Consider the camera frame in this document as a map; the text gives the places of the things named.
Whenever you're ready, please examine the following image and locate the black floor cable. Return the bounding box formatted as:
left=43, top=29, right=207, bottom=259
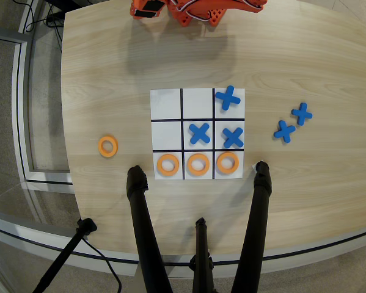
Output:
left=81, top=237, right=123, bottom=293

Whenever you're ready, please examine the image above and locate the grey metal glass frame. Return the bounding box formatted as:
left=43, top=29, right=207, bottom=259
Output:
left=0, top=26, right=74, bottom=186

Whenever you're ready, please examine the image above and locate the orange foam ring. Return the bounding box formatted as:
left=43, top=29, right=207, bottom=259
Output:
left=216, top=151, right=240, bottom=175
left=156, top=153, right=181, bottom=177
left=186, top=153, right=210, bottom=176
left=97, top=135, right=119, bottom=159

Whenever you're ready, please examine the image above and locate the black cable bundle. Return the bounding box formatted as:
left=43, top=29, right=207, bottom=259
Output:
left=23, top=0, right=65, bottom=52

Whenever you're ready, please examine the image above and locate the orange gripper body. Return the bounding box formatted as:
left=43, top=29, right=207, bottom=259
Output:
left=130, top=0, right=170, bottom=20

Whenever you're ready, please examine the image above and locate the white tic-tac-toe grid sheet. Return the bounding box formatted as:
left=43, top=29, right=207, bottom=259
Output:
left=150, top=87, right=246, bottom=181

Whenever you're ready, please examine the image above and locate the thin black stand pole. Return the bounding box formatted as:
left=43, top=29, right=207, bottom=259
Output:
left=31, top=217, right=98, bottom=293

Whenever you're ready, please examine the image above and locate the blue foam cross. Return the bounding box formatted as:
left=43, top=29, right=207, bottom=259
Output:
left=273, top=120, right=297, bottom=143
left=222, top=126, right=244, bottom=150
left=290, top=102, right=313, bottom=126
left=215, top=85, right=242, bottom=111
left=188, top=122, right=211, bottom=145

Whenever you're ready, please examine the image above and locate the short black tripod leg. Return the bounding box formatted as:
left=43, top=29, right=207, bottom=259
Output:
left=188, top=217, right=216, bottom=293

